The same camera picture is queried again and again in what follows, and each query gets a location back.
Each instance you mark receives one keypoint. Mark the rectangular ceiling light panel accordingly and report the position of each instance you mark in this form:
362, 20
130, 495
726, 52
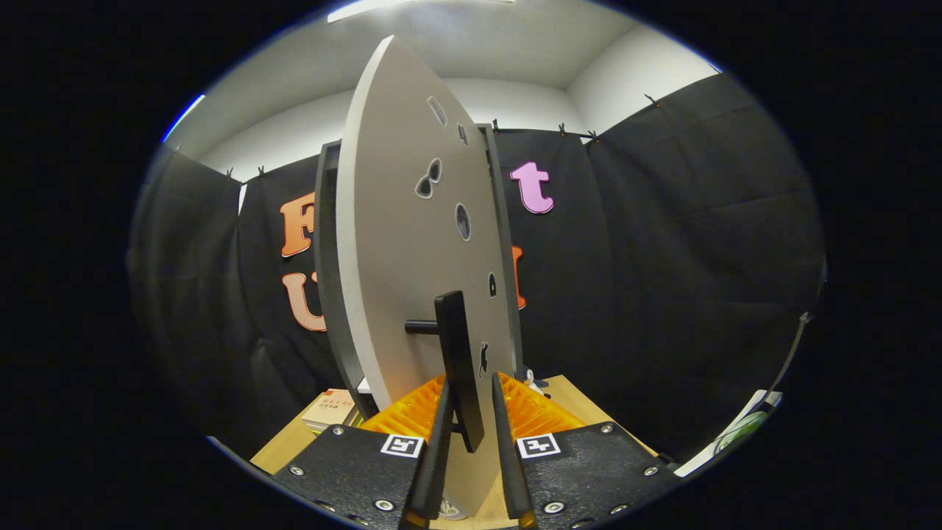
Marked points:
383, 7

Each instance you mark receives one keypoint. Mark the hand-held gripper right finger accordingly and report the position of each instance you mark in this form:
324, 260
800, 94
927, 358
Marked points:
589, 471

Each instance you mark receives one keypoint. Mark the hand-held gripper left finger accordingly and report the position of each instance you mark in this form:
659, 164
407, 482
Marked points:
353, 471

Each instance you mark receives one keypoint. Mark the ceiling tube light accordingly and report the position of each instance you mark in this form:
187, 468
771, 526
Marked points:
182, 118

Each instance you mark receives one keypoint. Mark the black backdrop cloth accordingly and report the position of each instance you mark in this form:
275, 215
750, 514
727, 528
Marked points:
662, 258

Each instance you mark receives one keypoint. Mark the white flat object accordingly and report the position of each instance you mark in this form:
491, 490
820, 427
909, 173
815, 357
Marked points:
725, 434

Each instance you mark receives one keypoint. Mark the dark grey shoe cabinet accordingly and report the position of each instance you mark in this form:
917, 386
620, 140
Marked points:
325, 258

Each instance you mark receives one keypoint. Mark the beige shoe cabinet door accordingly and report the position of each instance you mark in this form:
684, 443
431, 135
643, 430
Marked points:
397, 243

